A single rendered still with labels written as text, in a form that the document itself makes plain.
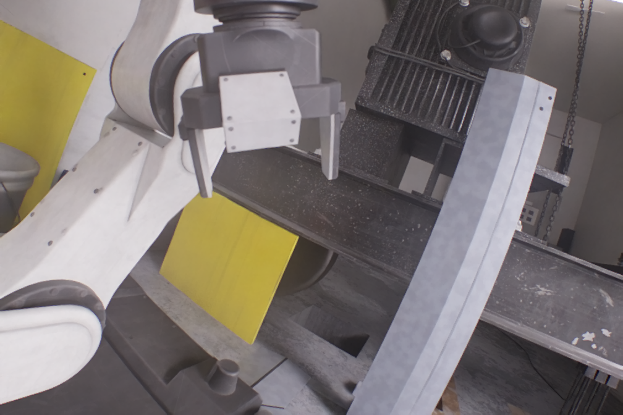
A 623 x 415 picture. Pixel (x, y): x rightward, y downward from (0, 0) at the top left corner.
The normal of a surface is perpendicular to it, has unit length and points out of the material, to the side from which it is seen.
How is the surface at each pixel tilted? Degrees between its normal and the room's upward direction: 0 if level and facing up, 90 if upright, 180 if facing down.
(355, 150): 90
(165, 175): 115
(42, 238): 66
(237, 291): 90
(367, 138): 90
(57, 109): 87
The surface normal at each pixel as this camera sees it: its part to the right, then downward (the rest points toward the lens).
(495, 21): -0.18, -0.14
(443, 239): -0.43, -0.25
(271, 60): 0.30, 0.40
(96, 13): 0.86, 0.34
